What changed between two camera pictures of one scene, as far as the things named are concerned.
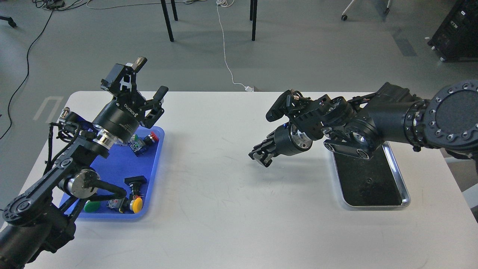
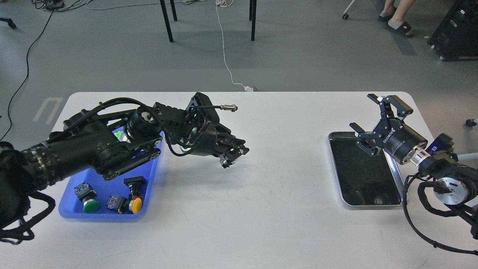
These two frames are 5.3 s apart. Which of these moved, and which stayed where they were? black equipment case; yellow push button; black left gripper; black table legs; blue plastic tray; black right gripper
Moved: black right gripper; black left gripper
Stayed: black equipment case; black table legs; blue plastic tray; yellow push button
